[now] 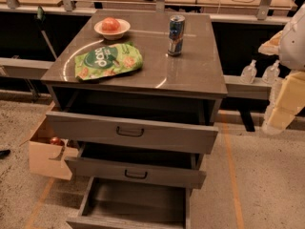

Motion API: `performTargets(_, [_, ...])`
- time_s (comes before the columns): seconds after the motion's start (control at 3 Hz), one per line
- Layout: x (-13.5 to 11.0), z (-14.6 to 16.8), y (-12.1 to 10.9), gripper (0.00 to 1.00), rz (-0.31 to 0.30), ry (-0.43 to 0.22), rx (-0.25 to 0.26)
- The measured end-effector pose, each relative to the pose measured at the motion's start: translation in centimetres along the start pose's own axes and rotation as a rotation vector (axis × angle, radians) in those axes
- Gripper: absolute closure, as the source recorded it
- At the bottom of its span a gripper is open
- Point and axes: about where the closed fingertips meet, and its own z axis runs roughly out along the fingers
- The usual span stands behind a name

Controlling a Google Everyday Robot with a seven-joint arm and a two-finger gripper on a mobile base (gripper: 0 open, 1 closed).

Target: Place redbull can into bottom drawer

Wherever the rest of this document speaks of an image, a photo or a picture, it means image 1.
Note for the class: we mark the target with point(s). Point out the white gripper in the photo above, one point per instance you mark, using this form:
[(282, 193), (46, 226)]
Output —
[(294, 45)]

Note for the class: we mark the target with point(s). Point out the blue silver redbull can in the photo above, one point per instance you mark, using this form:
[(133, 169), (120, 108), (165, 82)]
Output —
[(176, 33)]

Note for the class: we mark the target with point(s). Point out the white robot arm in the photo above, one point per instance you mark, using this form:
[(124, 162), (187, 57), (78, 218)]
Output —
[(289, 44)]

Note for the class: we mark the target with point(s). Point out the grey top drawer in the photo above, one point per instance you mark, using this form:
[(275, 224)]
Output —
[(135, 120)]

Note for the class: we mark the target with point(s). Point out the grey drawer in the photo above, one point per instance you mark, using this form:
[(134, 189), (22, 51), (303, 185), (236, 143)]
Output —
[(135, 120), (113, 204), (155, 167)]

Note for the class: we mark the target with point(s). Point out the grey middle drawer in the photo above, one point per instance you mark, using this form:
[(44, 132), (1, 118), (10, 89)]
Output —
[(155, 167)]

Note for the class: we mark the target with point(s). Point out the grey drawer cabinet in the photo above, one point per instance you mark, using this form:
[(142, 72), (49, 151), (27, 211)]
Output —
[(194, 74)]

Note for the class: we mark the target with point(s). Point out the grey bottom drawer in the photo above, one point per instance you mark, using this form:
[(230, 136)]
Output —
[(113, 204)]

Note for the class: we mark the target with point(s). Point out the right clear pump bottle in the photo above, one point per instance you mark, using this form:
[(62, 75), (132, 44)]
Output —
[(271, 73)]

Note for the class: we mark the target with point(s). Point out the clear pump bottle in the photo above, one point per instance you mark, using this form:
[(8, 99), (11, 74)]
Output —
[(271, 73), (248, 73)]

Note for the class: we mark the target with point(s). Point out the left clear pump bottle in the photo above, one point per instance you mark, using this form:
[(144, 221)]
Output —
[(248, 73)]

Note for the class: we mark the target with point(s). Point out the green snack chip bag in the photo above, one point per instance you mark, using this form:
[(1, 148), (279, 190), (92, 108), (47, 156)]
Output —
[(108, 61)]

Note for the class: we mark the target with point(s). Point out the white ceramic bowl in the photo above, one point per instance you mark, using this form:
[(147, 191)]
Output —
[(124, 27)]

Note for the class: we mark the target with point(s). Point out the red apple in bowl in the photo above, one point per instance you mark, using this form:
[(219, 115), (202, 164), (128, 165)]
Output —
[(110, 24)]

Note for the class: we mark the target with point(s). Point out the red apple in box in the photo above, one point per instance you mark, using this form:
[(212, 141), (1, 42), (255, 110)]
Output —
[(56, 141)]

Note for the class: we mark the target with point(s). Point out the cardboard box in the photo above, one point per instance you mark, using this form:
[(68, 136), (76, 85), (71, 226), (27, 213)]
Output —
[(46, 159)]

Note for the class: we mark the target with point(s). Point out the black shoe tip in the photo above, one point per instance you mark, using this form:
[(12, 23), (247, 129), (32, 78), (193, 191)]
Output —
[(4, 153)]

